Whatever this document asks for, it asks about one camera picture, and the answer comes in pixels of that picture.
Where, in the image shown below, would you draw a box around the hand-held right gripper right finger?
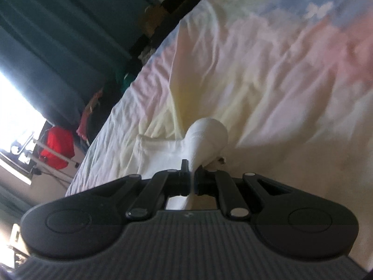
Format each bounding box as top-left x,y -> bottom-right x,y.
195,165 -> 292,220

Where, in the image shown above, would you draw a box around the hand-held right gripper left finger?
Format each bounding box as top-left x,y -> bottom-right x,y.
96,159 -> 190,220

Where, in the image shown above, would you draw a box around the white garment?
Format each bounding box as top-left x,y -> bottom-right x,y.
135,118 -> 229,210

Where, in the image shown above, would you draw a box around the pink clothes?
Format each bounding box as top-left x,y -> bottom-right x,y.
76,89 -> 104,141

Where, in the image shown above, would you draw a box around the green cloth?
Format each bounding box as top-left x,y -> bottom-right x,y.
116,69 -> 135,94

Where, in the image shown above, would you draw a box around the pastel printed bed sheet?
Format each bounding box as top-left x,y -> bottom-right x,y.
65,0 -> 373,210

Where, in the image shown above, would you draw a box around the white metal rack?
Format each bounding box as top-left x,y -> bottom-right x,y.
11,131 -> 81,183

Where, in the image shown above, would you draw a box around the red bag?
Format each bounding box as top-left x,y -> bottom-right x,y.
39,126 -> 76,170

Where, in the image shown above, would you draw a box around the brown cardboard box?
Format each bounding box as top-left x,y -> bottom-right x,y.
139,4 -> 167,37

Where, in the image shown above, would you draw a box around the black suitcase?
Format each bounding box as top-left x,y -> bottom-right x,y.
151,0 -> 214,49

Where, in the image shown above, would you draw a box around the teal curtain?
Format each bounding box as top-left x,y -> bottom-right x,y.
0,0 -> 164,124

